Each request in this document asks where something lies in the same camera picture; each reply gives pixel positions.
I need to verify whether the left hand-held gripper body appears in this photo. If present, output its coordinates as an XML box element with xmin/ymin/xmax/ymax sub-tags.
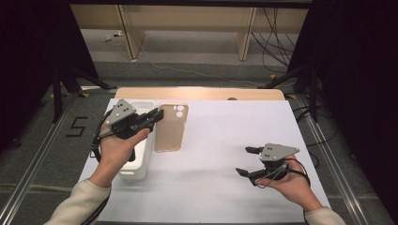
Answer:
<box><xmin>105</xmin><ymin>98</ymin><xmax>151</xmax><ymax>140</ymax></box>

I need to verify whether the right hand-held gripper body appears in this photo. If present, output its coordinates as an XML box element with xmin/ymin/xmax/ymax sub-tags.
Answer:
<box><xmin>258</xmin><ymin>142</ymin><xmax>300</xmax><ymax>182</ymax></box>

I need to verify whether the beige phone case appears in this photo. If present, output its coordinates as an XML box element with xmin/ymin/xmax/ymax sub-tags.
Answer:
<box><xmin>154</xmin><ymin>102</ymin><xmax>190</xmax><ymax>154</ymax></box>

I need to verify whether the white plastic bin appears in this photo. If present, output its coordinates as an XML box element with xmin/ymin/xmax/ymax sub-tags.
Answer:
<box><xmin>117</xmin><ymin>100</ymin><xmax>157</xmax><ymax>181</ymax></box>

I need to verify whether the person's right hand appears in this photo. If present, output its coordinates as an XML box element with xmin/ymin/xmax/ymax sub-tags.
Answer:
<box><xmin>254</xmin><ymin>154</ymin><xmax>324</xmax><ymax>213</ymax></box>

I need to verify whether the person's left hand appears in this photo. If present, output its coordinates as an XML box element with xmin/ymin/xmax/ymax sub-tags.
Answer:
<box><xmin>92</xmin><ymin>127</ymin><xmax>151</xmax><ymax>182</ymax></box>

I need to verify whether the black metal stand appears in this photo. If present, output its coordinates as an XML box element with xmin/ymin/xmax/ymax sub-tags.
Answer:
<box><xmin>257</xmin><ymin>64</ymin><xmax>320</xmax><ymax>124</ymax></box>
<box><xmin>51</xmin><ymin>62</ymin><xmax>117</xmax><ymax>124</ymax></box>

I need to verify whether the beige wooden desk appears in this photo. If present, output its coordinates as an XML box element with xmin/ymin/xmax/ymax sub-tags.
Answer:
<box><xmin>69</xmin><ymin>3</ymin><xmax>309</xmax><ymax>62</ymax></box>

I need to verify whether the black curtain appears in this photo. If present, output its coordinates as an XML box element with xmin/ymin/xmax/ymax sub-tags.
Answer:
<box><xmin>0</xmin><ymin>0</ymin><xmax>99</xmax><ymax>153</ymax></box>
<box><xmin>287</xmin><ymin>0</ymin><xmax>398</xmax><ymax>219</ymax></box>

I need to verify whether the right hand-held gripper cable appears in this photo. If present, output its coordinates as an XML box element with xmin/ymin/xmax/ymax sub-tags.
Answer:
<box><xmin>256</xmin><ymin>157</ymin><xmax>312</xmax><ymax>188</ymax></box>

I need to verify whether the white floor cable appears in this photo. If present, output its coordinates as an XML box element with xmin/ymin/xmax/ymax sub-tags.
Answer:
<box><xmin>137</xmin><ymin>43</ymin><xmax>261</xmax><ymax>87</ymax></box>

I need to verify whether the aluminium floor rail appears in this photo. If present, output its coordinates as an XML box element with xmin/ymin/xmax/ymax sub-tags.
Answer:
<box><xmin>295</xmin><ymin>93</ymin><xmax>392</xmax><ymax>225</ymax></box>
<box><xmin>0</xmin><ymin>93</ymin><xmax>79</xmax><ymax>225</ymax></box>

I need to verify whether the black power cable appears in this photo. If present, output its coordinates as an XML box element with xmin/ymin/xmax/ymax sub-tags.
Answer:
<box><xmin>251</xmin><ymin>31</ymin><xmax>290</xmax><ymax>74</ymax></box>
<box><xmin>262</xmin><ymin>7</ymin><xmax>297</xmax><ymax>68</ymax></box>

